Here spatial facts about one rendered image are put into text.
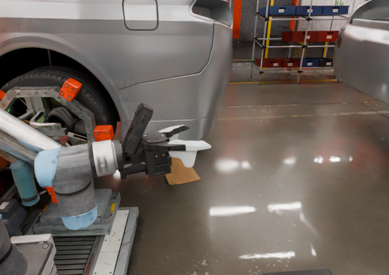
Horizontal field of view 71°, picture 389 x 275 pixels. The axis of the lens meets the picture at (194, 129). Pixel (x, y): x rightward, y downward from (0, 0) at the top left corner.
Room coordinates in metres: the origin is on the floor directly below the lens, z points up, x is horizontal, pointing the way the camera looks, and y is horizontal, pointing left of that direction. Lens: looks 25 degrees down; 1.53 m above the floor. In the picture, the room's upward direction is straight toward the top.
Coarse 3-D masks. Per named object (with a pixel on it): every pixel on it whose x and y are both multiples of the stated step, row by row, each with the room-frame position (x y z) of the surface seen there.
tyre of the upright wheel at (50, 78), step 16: (16, 80) 1.40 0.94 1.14; (32, 80) 1.40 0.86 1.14; (48, 80) 1.40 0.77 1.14; (64, 80) 1.41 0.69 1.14; (80, 80) 1.49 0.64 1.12; (96, 80) 1.63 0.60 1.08; (80, 96) 1.41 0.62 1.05; (96, 96) 1.47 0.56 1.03; (96, 112) 1.41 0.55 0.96; (112, 112) 1.56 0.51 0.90
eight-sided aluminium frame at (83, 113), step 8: (16, 88) 1.34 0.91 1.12; (24, 88) 1.36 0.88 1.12; (32, 88) 1.36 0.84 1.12; (40, 88) 1.36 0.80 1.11; (48, 88) 1.36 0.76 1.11; (56, 88) 1.35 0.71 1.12; (8, 96) 1.31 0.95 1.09; (16, 96) 1.31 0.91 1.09; (24, 96) 1.32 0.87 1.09; (32, 96) 1.32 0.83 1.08; (40, 96) 1.32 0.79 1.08; (48, 96) 1.32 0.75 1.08; (56, 96) 1.32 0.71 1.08; (0, 104) 1.31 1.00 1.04; (8, 104) 1.31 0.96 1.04; (64, 104) 1.32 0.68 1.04; (72, 104) 1.33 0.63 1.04; (80, 104) 1.38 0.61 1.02; (80, 112) 1.33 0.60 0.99; (88, 112) 1.35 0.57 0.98; (88, 120) 1.33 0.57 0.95; (88, 128) 1.33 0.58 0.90; (88, 136) 1.33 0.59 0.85; (0, 152) 1.31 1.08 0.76; (8, 160) 1.31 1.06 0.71; (16, 160) 1.31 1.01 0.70; (32, 168) 1.32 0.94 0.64
